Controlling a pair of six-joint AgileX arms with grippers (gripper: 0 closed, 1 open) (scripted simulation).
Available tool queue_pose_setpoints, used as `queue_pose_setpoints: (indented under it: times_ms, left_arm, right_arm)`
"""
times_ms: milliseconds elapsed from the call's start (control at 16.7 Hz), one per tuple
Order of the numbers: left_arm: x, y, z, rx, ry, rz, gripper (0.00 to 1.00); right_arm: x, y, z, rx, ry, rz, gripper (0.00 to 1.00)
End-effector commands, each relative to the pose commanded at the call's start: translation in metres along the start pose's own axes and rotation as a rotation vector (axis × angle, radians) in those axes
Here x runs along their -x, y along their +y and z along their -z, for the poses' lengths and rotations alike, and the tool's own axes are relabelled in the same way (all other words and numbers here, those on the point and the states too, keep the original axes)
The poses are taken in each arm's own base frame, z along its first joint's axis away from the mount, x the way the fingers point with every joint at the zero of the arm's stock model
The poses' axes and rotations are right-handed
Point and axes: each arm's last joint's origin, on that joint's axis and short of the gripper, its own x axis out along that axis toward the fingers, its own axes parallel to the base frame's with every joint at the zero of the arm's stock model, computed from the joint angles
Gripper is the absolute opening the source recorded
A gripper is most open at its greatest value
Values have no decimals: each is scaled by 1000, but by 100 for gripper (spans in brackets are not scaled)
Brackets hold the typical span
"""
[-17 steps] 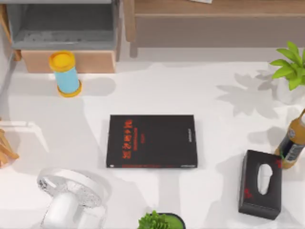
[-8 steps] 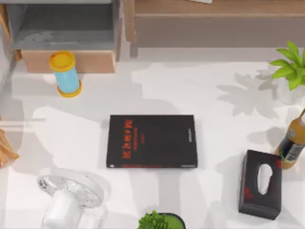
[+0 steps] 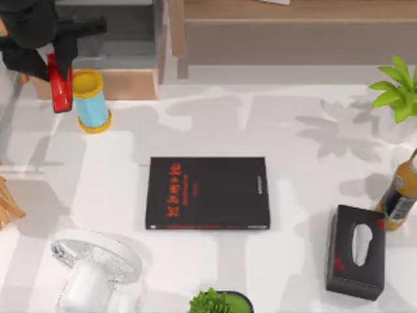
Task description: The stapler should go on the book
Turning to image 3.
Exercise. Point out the yellow and light blue cup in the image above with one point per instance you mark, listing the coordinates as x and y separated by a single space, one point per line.
91 104

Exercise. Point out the black tissue box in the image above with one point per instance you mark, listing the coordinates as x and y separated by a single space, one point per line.
342 247

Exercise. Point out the white table fan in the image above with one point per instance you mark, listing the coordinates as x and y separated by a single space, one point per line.
88 280

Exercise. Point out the orange juice bottle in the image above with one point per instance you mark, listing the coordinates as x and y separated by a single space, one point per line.
402 189

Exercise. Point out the white paper sheet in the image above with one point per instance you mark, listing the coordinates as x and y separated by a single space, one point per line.
277 1

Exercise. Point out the green plant in black pot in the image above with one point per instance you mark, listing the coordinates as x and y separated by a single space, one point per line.
221 301

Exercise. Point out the black book with red print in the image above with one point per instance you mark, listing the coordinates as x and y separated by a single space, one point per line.
208 195

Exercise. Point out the wooden cupboard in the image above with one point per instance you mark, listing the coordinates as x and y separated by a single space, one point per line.
293 39

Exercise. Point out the wooden rack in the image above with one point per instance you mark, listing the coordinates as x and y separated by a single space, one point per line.
6 205

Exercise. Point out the green leafy plant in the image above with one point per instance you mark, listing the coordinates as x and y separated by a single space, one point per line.
399 91

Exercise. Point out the pale wooden drawer front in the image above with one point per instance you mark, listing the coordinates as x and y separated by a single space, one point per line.
130 83

